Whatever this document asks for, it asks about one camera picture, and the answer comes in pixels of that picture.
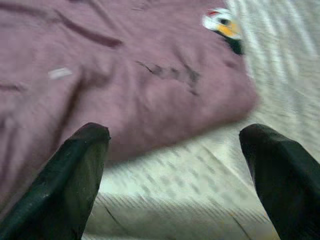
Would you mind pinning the purple quilt with cartoon prints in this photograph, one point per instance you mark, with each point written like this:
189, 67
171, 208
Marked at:
125, 75

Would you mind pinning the white quilted mattress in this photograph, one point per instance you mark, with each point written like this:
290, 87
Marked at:
187, 180

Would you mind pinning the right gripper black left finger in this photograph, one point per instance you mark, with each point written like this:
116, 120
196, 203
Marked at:
55, 190

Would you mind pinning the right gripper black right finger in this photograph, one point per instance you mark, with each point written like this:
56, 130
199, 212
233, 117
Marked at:
287, 190

